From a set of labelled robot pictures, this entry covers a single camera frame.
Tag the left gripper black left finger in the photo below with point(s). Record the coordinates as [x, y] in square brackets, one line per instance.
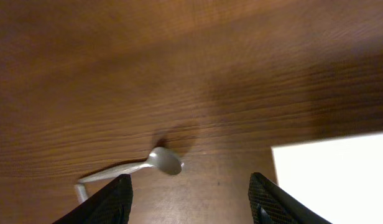
[110, 205]

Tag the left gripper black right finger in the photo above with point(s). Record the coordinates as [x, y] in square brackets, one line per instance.
[270, 204]

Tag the small steel teaspoon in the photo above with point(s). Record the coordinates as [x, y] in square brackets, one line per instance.
[159, 158]
[81, 193]

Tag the white cutlery tray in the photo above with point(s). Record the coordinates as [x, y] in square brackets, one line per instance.
[340, 179]

